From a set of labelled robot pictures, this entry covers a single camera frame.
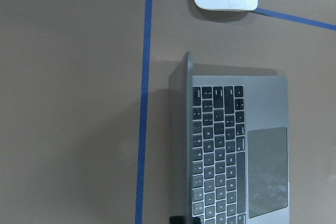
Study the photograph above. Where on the grey laptop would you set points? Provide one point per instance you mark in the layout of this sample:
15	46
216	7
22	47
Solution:
230	148

